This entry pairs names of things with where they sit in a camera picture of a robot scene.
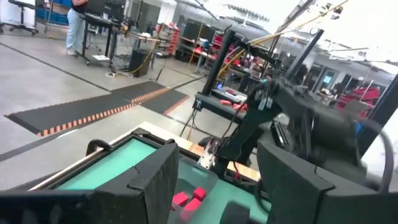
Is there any black upright post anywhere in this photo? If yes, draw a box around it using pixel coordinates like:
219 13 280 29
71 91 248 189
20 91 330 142
201 29 238 96

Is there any black desk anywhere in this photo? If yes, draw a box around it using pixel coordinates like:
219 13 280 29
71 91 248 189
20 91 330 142
76 12 162 68

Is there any long black hazard-striped floor mat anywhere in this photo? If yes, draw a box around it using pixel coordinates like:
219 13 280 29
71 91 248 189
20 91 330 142
4 80 171 138

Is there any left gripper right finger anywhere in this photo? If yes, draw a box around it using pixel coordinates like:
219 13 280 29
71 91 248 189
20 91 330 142
257 141 398 224

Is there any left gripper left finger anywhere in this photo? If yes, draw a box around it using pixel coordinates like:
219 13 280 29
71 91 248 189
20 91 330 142
93 142 180 224

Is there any yellow overhead cable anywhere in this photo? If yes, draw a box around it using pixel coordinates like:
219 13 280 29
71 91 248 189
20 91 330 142
216 0 349 78

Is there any red rectangular block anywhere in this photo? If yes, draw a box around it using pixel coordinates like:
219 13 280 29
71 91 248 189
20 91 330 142
172 192 190 207

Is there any red tool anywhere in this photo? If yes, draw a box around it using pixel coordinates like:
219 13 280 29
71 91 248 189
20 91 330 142
219 99 249 113

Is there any black box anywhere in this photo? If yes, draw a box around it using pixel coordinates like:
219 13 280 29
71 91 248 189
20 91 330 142
128 49 153 78

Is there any black office chair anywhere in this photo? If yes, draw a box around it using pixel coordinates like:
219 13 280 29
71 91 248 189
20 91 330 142
0 0 40 35

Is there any black side table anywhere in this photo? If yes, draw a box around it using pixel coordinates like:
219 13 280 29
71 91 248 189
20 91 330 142
192 90 249 125

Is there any person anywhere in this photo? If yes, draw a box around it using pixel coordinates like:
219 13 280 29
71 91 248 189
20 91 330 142
65 0 91 57

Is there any black table frame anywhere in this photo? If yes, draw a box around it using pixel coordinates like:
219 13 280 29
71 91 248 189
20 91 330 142
11 126 268 200

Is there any short black hazard-striped floor mat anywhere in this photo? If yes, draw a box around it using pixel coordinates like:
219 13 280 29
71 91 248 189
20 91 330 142
139 89 191 116

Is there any black frame clamp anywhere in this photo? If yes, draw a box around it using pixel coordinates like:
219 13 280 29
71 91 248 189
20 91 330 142
85 139 114 156

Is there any green table mat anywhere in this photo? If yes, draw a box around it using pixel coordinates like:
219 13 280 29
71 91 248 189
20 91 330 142
55 138 271 224

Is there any long red block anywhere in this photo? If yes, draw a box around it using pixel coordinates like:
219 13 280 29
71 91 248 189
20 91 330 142
180 198 202 220

